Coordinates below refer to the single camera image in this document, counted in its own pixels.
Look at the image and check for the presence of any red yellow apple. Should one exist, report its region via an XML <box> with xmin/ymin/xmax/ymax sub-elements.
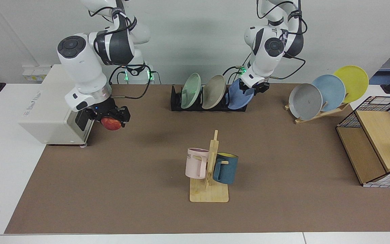
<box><xmin>100</xmin><ymin>117</ymin><xmax>122</xmax><ymax>131</ymax></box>

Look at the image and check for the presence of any grey plate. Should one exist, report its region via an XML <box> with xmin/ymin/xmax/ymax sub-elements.
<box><xmin>288</xmin><ymin>83</ymin><xmax>323</xmax><ymax>120</ymax></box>

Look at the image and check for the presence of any beige plate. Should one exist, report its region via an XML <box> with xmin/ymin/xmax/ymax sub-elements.
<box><xmin>202</xmin><ymin>75</ymin><xmax>227</xmax><ymax>110</ymax></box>

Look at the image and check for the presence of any black dish rack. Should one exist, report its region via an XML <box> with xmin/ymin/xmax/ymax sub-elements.
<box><xmin>170</xmin><ymin>85</ymin><xmax>248</xmax><ymax>112</ymax></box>

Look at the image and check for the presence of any wooden plate rack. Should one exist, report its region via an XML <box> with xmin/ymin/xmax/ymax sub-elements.
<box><xmin>284</xmin><ymin>102</ymin><xmax>350</xmax><ymax>124</ymax></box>

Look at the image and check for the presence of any light blue plate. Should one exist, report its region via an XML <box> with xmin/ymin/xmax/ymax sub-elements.
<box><xmin>312</xmin><ymin>74</ymin><xmax>346</xmax><ymax>112</ymax></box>

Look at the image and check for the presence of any pale green plate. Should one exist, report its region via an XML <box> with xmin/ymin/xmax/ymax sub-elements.
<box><xmin>180</xmin><ymin>73</ymin><xmax>202</xmax><ymax>109</ymax></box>

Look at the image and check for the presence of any yellow plate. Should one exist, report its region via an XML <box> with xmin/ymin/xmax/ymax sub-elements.
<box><xmin>333</xmin><ymin>65</ymin><xmax>369</xmax><ymax>103</ymax></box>

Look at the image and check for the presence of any pale toaster oven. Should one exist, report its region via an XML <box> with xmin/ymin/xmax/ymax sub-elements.
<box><xmin>17</xmin><ymin>64</ymin><xmax>95</xmax><ymax>147</ymax></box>

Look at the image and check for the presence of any brown table cloth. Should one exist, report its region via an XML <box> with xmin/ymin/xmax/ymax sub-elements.
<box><xmin>4</xmin><ymin>84</ymin><xmax>390</xmax><ymax>234</ymax></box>

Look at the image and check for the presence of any pink cup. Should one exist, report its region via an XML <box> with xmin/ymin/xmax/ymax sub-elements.
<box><xmin>185</xmin><ymin>148</ymin><xmax>210</xmax><ymax>179</ymax></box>

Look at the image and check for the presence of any dark blue cup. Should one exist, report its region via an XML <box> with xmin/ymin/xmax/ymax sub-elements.
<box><xmin>213</xmin><ymin>152</ymin><xmax>239</xmax><ymax>185</ymax></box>

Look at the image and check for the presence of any wooden cup stand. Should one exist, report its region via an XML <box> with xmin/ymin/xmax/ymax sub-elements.
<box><xmin>190</xmin><ymin>130</ymin><xmax>229</xmax><ymax>203</ymax></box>

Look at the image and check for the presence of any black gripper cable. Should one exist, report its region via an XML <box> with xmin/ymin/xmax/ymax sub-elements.
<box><xmin>256</xmin><ymin>0</ymin><xmax>307</xmax><ymax>81</ymax></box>
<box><xmin>111</xmin><ymin>63</ymin><xmax>153</xmax><ymax>100</ymax></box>

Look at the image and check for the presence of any wire basket with wooden floor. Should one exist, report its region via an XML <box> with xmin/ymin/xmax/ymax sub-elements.
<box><xmin>336</xmin><ymin>96</ymin><xmax>390</xmax><ymax>188</ymax></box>

